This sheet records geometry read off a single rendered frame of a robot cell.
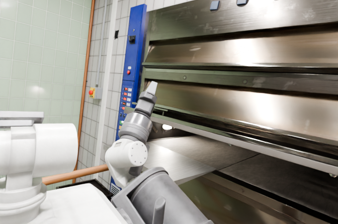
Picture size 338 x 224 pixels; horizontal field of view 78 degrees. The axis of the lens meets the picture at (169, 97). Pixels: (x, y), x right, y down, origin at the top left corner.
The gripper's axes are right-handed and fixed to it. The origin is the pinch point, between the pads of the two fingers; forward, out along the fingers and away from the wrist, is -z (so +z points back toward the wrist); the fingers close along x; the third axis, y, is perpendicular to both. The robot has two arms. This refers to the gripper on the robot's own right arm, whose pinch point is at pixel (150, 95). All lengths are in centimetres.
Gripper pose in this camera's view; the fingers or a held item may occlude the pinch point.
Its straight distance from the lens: 73.6
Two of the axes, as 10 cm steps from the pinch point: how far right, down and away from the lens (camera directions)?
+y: -9.4, -3.5, -0.3
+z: -2.5, 7.4, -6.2
